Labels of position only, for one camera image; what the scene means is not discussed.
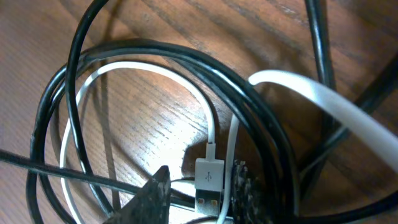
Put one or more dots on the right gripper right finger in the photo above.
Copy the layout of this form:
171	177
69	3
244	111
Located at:
249	202

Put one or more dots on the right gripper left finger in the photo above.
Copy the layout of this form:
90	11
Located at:
150	205

